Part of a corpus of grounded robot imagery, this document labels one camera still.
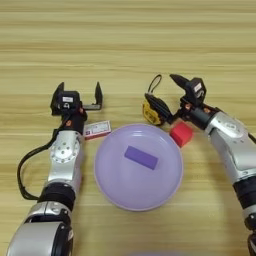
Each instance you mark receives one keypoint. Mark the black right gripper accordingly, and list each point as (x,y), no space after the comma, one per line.
(200,115)

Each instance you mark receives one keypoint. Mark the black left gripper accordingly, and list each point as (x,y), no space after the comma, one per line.
(76,121)

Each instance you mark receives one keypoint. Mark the yellow black tape measure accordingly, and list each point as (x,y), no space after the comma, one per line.
(148,115)

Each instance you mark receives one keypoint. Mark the white and red card box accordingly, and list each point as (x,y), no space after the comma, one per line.
(97,130)

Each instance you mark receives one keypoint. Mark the red cube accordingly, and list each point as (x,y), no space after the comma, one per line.
(181,134)

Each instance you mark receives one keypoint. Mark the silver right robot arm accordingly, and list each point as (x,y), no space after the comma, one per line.
(233,143)

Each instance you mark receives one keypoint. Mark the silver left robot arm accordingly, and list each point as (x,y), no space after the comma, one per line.
(61,166)

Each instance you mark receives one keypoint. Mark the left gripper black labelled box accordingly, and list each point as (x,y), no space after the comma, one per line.
(68,100)

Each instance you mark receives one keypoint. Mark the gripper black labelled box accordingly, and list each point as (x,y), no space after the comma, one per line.
(68,100)
(196,91)

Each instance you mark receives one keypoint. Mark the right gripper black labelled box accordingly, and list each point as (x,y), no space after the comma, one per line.
(196,91)

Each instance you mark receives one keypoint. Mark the purple rectangular block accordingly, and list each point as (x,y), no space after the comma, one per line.
(141,157)

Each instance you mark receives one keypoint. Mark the round purple plate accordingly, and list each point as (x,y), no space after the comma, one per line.
(140,190)

